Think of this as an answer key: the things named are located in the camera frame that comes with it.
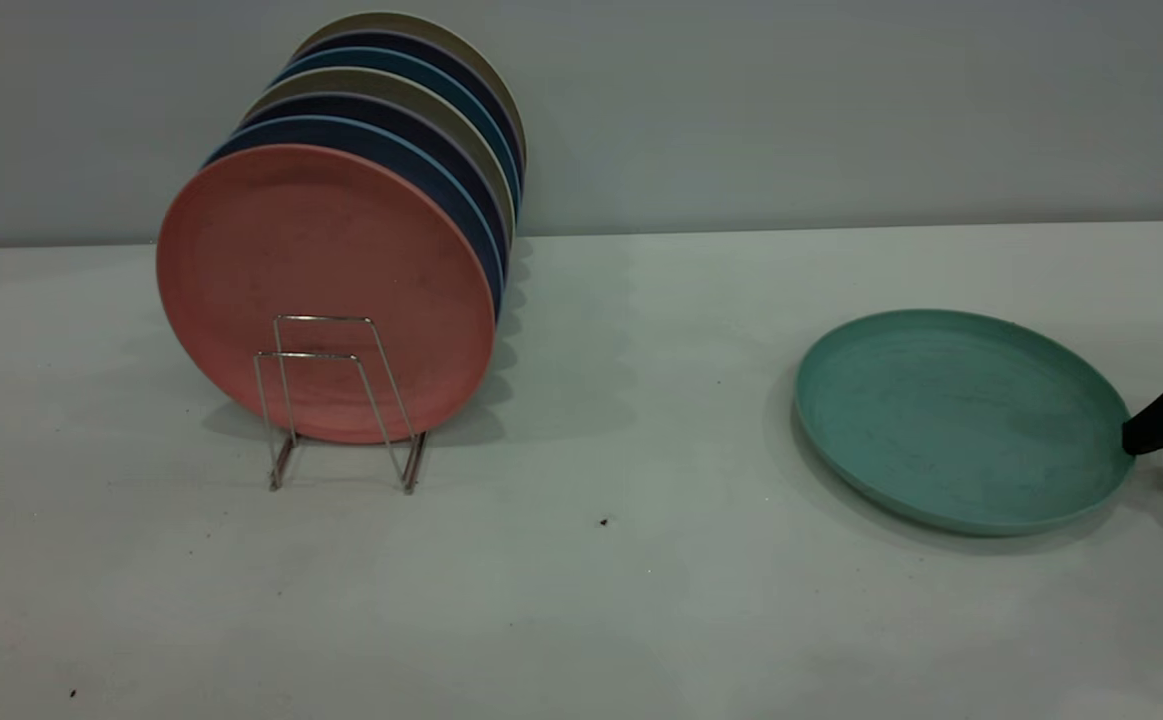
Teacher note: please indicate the green round plate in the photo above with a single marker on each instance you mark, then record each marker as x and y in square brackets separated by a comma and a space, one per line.
[961, 420]

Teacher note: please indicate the navy plate light blue rim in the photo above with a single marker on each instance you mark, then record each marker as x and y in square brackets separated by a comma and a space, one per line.
[391, 141]

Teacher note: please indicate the dark purple plate lilac rim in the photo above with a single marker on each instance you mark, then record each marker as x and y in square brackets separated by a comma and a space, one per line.
[413, 41]
[381, 106]

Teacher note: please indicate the teal blue round plate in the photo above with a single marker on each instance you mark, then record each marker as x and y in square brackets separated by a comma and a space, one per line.
[391, 59]

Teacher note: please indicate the beige round plate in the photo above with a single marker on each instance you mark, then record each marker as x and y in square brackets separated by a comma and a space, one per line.
[371, 81]
[401, 20]

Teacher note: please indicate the pink round plate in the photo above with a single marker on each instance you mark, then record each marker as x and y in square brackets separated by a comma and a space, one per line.
[321, 250]

